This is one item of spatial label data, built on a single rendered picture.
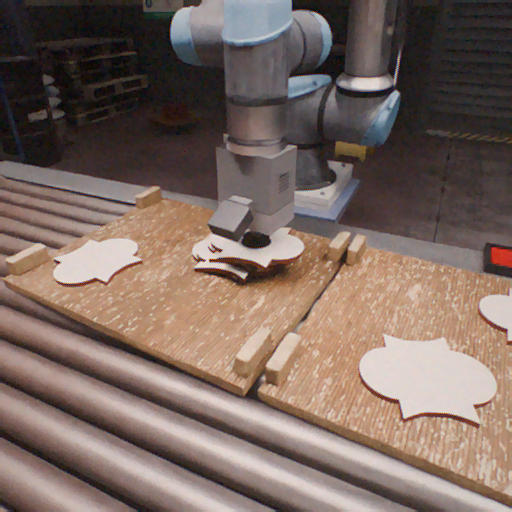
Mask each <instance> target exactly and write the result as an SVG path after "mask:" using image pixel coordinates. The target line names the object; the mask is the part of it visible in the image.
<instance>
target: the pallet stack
mask: <svg viewBox="0 0 512 512"><path fill-rule="evenodd" d="M114 43H124V44H122V45H123V50H120V51H111V50H115V49H114ZM35 46H36V50H40V53H42V55H38V59H39V63H40V67H41V71H43V74H42V75H47V76H50V77H52V78H54V80H55V81H54V82H53V83H52V84H50V85H51V86H54V87H56V88H57V89H58V90H59V93H58V94H57V95H56V96H55V97H56V98H58V99H61V102H60V103H59V104H58V105H57V106H55V107H52V108H56V109H59V110H62V111H64V113H65V115H64V116H62V117H61V118H62V119H65V122H66V123H69V122H72V121H74V123H75V124H76V125H75V127H81V126H85V125H89V124H93V123H96V122H99V121H103V120H107V119H110V118H113V116H116V115H119V114H122V113H126V112H129V111H132V110H135V109H137V108H139V100H138V97H137V96H136V90H137V89H142V88H146V87H148V79H147V75H135V74H136V73H135V66H134V64H137V63H139V62H138V58H137V56H135V55H137V52H130V51H134V46H133V38H122V39H121V38H93V37H91V38H90V37H84V39H73V40H64V41H54V42H45V43H35ZM92 47H96V50H91V49H92ZM89 50H91V51H89ZM120 56H125V58H126V63H120V62H119V60H120ZM95 66H97V67H95ZM120 68H124V71H125V74H121V73H117V69H120ZM134 79H135V84H136V85H134V84H123V83H125V81H129V80H134ZM121 93H126V96H120V95H118V94H121ZM76 96H77V97H76ZM129 102H130V103H129ZM126 103H129V108H128V109H125V110H121V111H117V112H116V109H115V108H117V107H120V106H121V104H126ZM100 112H103V115H104V117H100V118H97V119H94V120H91V121H88V118H86V117H90V116H93V114H96V113H100Z"/></svg>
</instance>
